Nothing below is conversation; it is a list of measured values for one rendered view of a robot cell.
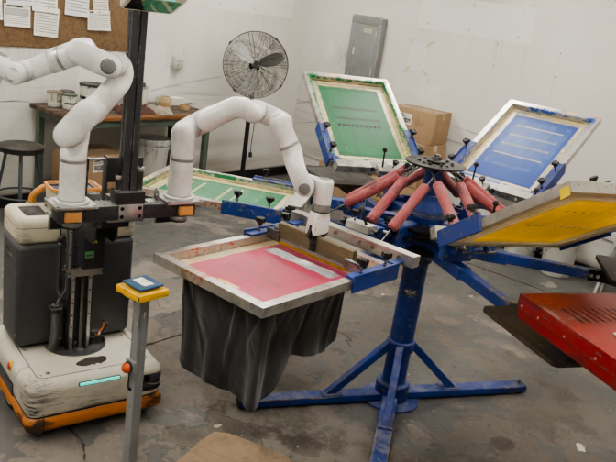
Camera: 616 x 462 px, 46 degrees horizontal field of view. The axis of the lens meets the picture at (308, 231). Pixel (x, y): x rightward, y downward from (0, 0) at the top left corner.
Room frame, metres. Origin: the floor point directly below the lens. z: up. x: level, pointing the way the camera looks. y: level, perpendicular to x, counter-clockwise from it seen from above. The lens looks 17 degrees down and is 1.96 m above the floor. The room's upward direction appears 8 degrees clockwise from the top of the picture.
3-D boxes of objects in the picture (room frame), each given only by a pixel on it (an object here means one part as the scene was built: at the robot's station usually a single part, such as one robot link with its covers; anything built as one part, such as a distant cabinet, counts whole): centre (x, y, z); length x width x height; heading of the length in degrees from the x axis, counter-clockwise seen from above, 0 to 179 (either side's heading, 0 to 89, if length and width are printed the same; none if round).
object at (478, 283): (2.89, -0.81, 0.91); 1.34 x 0.40 x 0.08; 21
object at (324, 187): (2.86, 0.00, 1.25); 0.15 x 0.10 x 0.11; 89
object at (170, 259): (2.69, 0.09, 0.97); 0.79 x 0.58 x 0.04; 141
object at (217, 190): (3.65, 0.33, 1.05); 1.08 x 0.61 x 0.23; 81
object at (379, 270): (2.70, -0.28, 0.98); 0.30 x 0.05 x 0.07; 141
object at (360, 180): (4.14, -0.32, 0.91); 1.34 x 0.40 x 0.08; 21
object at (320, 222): (2.85, -0.04, 1.12); 0.10 x 0.07 x 0.11; 141
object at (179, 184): (2.87, 0.55, 1.21); 0.16 x 0.13 x 0.15; 39
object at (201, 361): (2.46, 0.27, 0.74); 0.45 x 0.03 x 0.43; 51
